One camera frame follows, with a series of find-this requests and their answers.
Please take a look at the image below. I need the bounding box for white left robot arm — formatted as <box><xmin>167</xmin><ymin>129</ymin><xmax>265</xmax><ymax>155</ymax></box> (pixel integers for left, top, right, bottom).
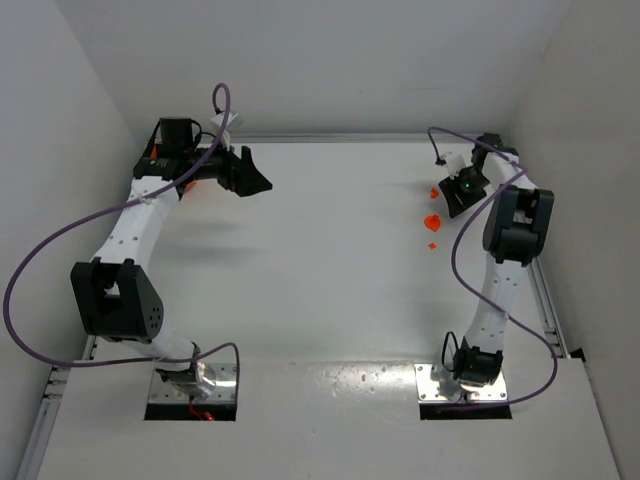
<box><xmin>70</xmin><ymin>117</ymin><xmax>273</xmax><ymax>387</ymax></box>

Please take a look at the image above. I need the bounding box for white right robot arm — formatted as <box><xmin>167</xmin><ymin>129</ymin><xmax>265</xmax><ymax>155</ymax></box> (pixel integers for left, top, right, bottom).
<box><xmin>436</xmin><ymin>133</ymin><xmax>555</xmax><ymax>387</ymax></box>

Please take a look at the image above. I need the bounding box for orange round lego piece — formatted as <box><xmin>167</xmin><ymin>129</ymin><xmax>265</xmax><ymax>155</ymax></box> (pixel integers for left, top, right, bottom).
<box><xmin>424</xmin><ymin>214</ymin><xmax>442</xmax><ymax>232</ymax></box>

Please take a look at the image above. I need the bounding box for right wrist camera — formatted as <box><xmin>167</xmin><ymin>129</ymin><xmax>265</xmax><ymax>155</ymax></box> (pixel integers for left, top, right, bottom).
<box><xmin>441</xmin><ymin>152</ymin><xmax>466</xmax><ymax>178</ymax></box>

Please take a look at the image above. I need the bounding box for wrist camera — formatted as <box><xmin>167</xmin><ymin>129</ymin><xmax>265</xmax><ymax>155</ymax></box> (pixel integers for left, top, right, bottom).
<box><xmin>210</xmin><ymin>111</ymin><xmax>242</xmax><ymax>144</ymax></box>
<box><xmin>441</xmin><ymin>152</ymin><xmax>466</xmax><ymax>178</ymax></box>

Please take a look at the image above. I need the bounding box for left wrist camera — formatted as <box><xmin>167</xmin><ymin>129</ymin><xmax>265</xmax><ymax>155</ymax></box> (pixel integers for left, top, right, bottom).
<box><xmin>210</xmin><ymin>111</ymin><xmax>242</xmax><ymax>144</ymax></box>

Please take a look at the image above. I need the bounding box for aluminium table edge rail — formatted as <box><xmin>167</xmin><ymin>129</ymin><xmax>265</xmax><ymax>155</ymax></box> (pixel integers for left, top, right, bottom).
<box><xmin>492</xmin><ymin>134</ymin><xmax>571</xmax><ymax>359</ymax></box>

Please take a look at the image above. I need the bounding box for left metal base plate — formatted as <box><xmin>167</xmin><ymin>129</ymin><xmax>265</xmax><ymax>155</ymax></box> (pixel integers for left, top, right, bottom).
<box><xmin>148</xmin><ymin>362</ymin><xmax>237</xmax><ymax>406</ymax></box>

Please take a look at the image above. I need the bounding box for metal base plate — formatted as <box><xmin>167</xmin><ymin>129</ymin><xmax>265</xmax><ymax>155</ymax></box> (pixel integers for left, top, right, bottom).
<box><xmin>414</xmin><ymin>363</ymin><xmax>509</xmax><ymax>406</ymax></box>
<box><xmin>148</xmin><ymin>362</ymin><xmax>237</xmax><ymax>406</ymax></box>

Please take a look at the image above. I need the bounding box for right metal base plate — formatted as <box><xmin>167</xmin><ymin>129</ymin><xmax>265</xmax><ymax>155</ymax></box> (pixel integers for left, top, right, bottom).
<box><xmin>414</xmin><ymin>363</ymin><xmax>509</xmax><ymax>406</ymax></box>

